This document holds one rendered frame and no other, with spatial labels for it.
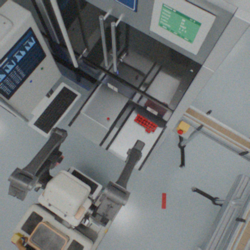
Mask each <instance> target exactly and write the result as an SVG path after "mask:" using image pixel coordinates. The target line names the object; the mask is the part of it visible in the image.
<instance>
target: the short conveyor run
mask: <svg viewBox="0 0 250 250"><path fill-rule="evenodd" d="M211 112H212V110H209V111H208V112H207V113H204V112H202V111H200V110H198V109H197V108H195V107H193V106H191V105H190V106H189V108H188V109H187V110H186V111H185V113H184V114H183V116H182V118H183V119H185V120H187V121H189V122H190V123H191V126H193V127H194V130H196V131H198V132H200V133H201V134H203V135H204V136H206V137H208V138H210V139H212V140H213V141H215V142H216V143H218V144H220V145H221V146H224V147H225V148H227V149H228V150H230V151H232V152H234V153H236V154H237V155H238V156H240V157H242V158H244V159H246V160H247V161H248V162H250V137H249V138H248V137H246V136H244V135H243V134H241V133H239V132H237V131H235V130H233V129H232V128H230V127H229V126H227V125H225V124H223V123H221V122H220V121H218V120H216V119H214V118H213V117H210V116H209V114H210V113H211Z"/></svg>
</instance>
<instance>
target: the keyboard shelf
mask: <svg viewBox="0 0 250 250"><path fill-rule="evenodd" d="M64 86H65V87H67V88H68V89H69V90H71V91H73V92H74V93H76V94H77V95H78V96H77V97H76V98H75V100H74V102H73V103H72V104H71V105H70V106H69V107H68V109H67V110H66V112H65V113H64V114H63V115H62V116H61V117H60V119H59V120H58V121H57V122H56V124H55V125H54V126H53V128H55V127H57V126H58V125H59V124H60V122H61V121H62V119H64V117H65V116H66V114H67V113H68V112H69V111H70V110H71V108H72V107H73V105H74V104H75V103H76V102H77V100H78V99H79V98H80V97H81V93H79V92H77V91H75V90H74V89H72V88H70V87H69V86H68V85H66V84H64V83H61V84H60V86H59V87H57V89H56V90H55V92H54V93H53V94H52V96H50V98H47V97H46V96H44V98H43V99H42V100H41V101H40V103H39V104H38V105H37V106H36V107H35V109H34V110H33V111H32V112H31V114H33V115H35V116H34V118H33V119H32V120H31V121H30V122H29V124H28V125H29V126H30V127H32V128H34V129H35V130H36V131H37V132H39V133H40V134H42V135H43V136H44V137H46V138H49V136H50V132H51V130H52V129H51V130H50V131H49V132H48V134H46V133H45V132H43V131H41V129H39V128H37V127H36V126H35V125H34V123H35V121H36V120H37V118H39V117H40V115H41V114H42V113H43V112H44V110H46V108H47V107H48V105H49V104H50V103H51V102H52V101H53V99H54V98H55V97H56V96H57V94H58V93H59V92H60V91H61V90H62V88H63V87H64Z"/></svg>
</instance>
